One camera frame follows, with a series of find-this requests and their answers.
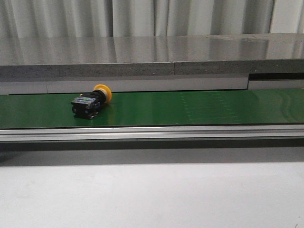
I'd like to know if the yellow mushroom push button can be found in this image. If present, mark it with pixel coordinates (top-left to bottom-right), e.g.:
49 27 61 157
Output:
71 84 112 119

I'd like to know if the green conveyor belt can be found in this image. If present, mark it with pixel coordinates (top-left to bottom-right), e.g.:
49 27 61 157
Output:
0 89 304 129

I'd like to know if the white pleated curtain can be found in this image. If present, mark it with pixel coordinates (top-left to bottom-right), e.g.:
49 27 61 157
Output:
0 0 304 38

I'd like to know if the aluminium front conveyor rail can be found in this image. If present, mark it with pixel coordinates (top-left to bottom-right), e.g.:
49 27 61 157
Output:
0 124 304 142

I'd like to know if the grey rear conveyor rail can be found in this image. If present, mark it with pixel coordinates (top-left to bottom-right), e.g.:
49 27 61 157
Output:
0 73 304 95

